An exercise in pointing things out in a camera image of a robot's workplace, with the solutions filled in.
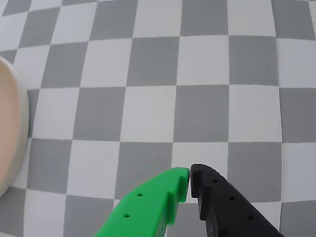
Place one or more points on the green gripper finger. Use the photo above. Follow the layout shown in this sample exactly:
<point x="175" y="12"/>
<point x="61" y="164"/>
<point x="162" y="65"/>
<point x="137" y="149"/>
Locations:
<point x="148" y="205"/>

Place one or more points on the grey white checkerboard mat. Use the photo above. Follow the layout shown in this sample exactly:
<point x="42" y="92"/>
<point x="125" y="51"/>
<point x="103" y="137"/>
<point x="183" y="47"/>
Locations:
<point x="153" y="98"/>

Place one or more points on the beige round plate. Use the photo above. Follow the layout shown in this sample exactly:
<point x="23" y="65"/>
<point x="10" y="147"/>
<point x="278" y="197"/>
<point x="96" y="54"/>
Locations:
<point x="10" y="123"/>

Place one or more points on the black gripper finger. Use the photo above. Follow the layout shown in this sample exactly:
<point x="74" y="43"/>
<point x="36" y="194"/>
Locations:
<point x="227" y="209"/>

